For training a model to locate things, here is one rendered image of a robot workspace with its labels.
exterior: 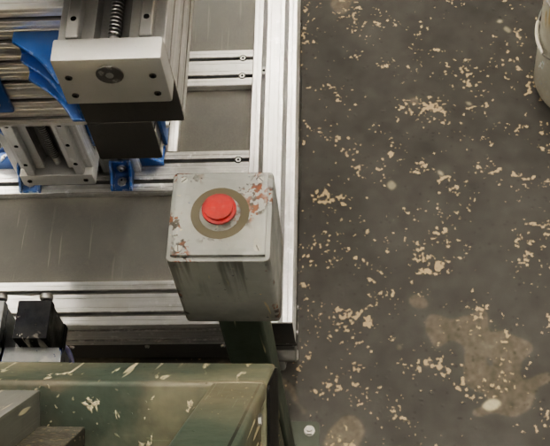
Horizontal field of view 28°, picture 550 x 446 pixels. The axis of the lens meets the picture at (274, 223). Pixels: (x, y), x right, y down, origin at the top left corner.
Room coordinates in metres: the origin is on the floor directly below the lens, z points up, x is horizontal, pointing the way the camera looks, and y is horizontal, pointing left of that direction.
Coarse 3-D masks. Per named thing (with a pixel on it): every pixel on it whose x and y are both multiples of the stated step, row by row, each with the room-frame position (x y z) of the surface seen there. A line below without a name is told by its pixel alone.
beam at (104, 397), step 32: (0, 384) 0.50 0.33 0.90; (32, 384) 0.49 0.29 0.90; (64, 384) 0.49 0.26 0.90; (96, 384) 0.48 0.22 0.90; (128, 384) 0.47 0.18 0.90; (160, 384) 0.47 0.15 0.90; (192, 384) 0.46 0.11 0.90; (64, 416) 0.46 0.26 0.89; (96, 416) 0.45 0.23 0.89; (128, 416) 0.45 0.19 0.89; (160, 416) 0.44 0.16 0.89
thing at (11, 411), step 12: (0, 396) 0.47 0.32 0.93; (12, 396) 0.47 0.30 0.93; (24, 396) 0.47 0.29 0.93; (36, 396) 0.48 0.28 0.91; (0, 408) 0.44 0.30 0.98; (12, 408) 0.44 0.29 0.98; (24, 408) 0.45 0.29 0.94; (36, 408) 0.46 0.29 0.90; (0, 420) 0.41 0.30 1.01; (12, 420) 0.43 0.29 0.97; (24, 420) 0.44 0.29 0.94; (36, 420) 0.45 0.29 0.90; (0, 432) 0.40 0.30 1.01; (12, 432) 0.42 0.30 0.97; (24, 432) 0.43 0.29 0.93; (0, 444) 0.39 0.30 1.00; (12, 444) 0.40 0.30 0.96
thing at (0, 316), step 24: (0, 312) 0.66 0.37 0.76; (24, 312) 0.65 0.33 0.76; (48, 312) 0.65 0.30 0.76; (0, 336) 0.63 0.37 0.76; (24, 336) 0.62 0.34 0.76; (48, 336) 0.62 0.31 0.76; (0, 360) 0.60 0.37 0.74; (24, 360) 0.60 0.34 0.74; (48, 360) 0.59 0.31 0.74; (72, 360) 0.65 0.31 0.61
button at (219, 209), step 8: (208, 200) 0.67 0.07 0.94; (216, 200) 0.67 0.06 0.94; (224, 200) 0.66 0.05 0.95; (232, 200) 0.66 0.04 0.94; (208, 208) 0.66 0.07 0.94; (216, 208) 0.65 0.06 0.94; (224, 208) 0.65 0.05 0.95; (232, 208) 0.65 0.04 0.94; (208, 216) 0.65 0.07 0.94; (216, 216) 0.64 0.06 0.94; (224, 216) 0.64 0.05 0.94; (232, 216) 0.64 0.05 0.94; (216, 224) 0.64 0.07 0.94
